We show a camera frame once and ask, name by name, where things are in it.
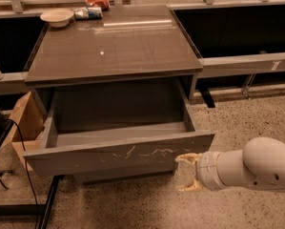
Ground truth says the grey drawer cabinet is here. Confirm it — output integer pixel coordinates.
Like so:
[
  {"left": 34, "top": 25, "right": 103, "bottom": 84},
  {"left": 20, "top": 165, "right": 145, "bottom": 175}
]
[{"left": 23, "top": 5, "right": 204, "bottom": 113}]

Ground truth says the grey top drawer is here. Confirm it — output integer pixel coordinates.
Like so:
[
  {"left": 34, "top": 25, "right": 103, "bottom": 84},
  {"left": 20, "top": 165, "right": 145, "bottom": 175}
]
[{"left": 24, "top": 78, "right": 214, "bottom": 176}]

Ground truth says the black cable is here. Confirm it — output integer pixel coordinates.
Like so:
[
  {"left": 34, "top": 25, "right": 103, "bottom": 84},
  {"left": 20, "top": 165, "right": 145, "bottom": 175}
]
[{"left": 0, "top": 117, "right": 41, "bottom": 229}]

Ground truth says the grey bottom drawer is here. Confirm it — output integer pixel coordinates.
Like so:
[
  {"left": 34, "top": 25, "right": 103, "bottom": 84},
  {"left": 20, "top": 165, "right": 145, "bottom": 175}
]
[{"left": 74, "top": 167, "right": 173, "bottom": 184}]

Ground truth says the red snack bag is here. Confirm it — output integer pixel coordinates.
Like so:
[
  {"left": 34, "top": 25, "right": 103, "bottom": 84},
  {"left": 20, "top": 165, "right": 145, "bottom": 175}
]
[{"left": 86, "top": 0, "right": 110, "bottom": 10}]

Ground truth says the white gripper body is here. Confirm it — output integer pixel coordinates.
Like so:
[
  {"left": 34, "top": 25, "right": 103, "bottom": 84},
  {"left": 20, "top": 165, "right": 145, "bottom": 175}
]
[{"left": 196, "top": 152, "right": 226, "bottom": 191}]

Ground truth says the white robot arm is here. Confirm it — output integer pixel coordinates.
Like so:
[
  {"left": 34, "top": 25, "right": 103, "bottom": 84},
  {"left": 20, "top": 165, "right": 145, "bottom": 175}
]
[{"left": 175, "top": 137, "right": 285, "bottom": 192}]

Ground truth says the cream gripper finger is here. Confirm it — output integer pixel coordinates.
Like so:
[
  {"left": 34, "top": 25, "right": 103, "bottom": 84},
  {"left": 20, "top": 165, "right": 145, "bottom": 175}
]
[
  {"left": 175, "top": 153, "right": 201, "bottom": 166},
  {"left": 178, "top": 179, "right": 203, "bottom": 192}
]

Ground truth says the grey drawer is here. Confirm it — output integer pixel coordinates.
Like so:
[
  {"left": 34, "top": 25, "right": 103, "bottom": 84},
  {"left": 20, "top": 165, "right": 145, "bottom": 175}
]
[
  {"left": 24, "top": 78, "right": 214, "bottom": 176},
  {"left": 74, "top": 167, "right": 173, "bottom": 184}
]

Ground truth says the white bowl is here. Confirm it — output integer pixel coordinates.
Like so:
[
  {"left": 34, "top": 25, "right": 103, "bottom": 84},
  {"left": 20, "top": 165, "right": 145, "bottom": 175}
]
[{"left": 40, "top": 8, "right": 74, "bottom": 28}]

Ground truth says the grey metal rail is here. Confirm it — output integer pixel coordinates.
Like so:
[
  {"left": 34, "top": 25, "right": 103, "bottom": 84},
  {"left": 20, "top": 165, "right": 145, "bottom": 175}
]
[{"left": 0, "top": 52, "right": 285, "bottom": 95}]

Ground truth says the black table frame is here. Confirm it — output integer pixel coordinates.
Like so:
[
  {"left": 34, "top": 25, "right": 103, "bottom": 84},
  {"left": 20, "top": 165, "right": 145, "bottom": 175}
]
[{"left": 0, "top": 176, "right": 64, "bottom": 229}]

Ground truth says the cardboard box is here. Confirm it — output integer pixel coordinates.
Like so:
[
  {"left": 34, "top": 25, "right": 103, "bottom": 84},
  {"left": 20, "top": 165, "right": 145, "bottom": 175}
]
[{"left": 2, "top": 92, "right": 46, "bottom": 164}]

